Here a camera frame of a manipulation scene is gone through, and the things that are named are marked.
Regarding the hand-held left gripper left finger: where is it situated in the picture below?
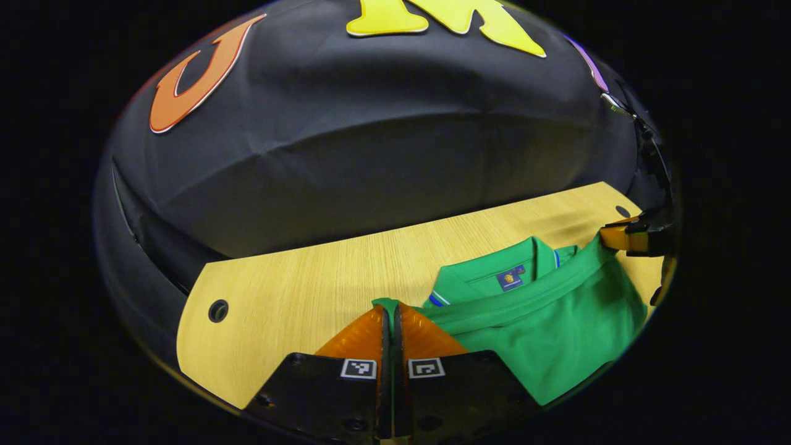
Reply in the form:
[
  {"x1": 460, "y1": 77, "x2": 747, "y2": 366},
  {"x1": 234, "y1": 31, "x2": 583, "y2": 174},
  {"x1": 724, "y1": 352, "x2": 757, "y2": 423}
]
[{"x1": 246, "y1": 304, "x2": 394, "y2": 445}]

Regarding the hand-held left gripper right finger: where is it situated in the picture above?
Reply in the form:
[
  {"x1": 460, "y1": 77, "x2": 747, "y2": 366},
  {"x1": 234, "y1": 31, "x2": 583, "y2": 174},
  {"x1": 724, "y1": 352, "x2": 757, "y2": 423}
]
[{"x1": 394, "y1": 303, "x2": 546, "y2": 443}]

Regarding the green polo T-shirt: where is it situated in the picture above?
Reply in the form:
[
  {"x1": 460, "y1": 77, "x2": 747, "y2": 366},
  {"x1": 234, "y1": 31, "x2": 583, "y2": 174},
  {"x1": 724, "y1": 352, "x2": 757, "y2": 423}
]
[{"x1": 371, "y1": 235, "x2": 649, "y2": 407}]

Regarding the black backdrop cloth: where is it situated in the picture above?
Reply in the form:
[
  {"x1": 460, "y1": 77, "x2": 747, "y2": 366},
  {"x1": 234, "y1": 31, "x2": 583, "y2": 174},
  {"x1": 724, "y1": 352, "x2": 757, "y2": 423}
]
[{"x1": 93, "y1": 0, "x2": 671, "y2": 310}]

